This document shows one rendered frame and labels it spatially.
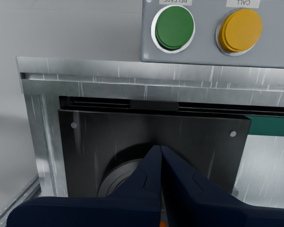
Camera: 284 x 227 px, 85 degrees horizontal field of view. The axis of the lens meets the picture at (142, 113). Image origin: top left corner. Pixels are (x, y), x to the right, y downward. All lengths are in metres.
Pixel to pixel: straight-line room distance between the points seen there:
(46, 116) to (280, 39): 0.30
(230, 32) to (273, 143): 0.21
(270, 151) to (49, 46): 0.42
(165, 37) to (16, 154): 0.39
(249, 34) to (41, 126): 0.27
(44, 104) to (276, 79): 0.29
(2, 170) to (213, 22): 0.50
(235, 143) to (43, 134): 0.26
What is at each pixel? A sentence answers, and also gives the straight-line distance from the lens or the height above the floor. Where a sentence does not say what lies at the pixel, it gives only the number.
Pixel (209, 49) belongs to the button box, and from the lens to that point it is 0.20.
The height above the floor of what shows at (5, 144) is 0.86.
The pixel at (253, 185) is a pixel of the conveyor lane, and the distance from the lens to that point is 0.37.
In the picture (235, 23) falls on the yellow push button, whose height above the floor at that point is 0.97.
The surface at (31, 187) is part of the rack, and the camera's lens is 0.35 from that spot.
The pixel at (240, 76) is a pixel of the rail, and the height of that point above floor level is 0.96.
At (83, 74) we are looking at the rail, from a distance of 0.21.
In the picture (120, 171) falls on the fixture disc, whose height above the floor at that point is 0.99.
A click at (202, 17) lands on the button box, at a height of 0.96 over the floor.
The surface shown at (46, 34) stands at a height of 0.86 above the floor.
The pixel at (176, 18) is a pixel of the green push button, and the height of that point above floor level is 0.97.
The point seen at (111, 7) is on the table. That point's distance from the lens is 0.31.
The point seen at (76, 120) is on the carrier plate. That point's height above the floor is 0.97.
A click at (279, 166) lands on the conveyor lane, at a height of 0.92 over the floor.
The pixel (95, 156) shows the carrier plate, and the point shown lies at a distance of 0.23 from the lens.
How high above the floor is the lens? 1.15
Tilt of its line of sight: 73 degrees down
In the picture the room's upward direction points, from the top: 174 degrees counter-clockwise
